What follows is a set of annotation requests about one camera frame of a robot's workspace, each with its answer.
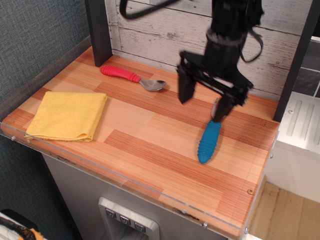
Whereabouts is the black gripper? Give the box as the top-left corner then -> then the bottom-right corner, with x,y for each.
177,37 -> 253,123

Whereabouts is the clear acrylic edge guard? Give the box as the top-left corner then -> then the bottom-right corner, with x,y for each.
0,122 -> 252,240

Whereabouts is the silver dispenser button panel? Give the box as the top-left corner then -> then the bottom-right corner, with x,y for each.
98,197 -> 160,240

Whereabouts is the grey cabinet front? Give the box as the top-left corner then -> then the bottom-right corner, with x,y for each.
43,155 -> 226,240

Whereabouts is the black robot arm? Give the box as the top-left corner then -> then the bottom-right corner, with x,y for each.
177,0 -> 264,123

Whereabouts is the dark shelf post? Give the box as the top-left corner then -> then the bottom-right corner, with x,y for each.
84,0 -> 113,67
273,0 -> 320,122

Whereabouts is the dark left shelf post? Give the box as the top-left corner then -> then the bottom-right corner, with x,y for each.
84,0 -> 113,67

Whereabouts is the black braided cable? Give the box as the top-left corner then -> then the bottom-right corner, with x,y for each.
118,0 -> 181,20

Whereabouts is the yellow folded cloth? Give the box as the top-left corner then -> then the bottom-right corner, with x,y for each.
24,91 -> 108,142

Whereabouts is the red handled metal spoon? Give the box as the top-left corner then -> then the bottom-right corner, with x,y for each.
100,65 -> 167,92

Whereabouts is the orange sponge piece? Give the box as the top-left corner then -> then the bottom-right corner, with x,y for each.
31,228 -> 46,240

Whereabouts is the dark right shelf post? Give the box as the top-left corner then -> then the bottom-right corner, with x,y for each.
273,0 -> 320,122

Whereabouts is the blue handled metal fork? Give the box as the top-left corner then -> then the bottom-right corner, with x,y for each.
197,98 -> 222,164

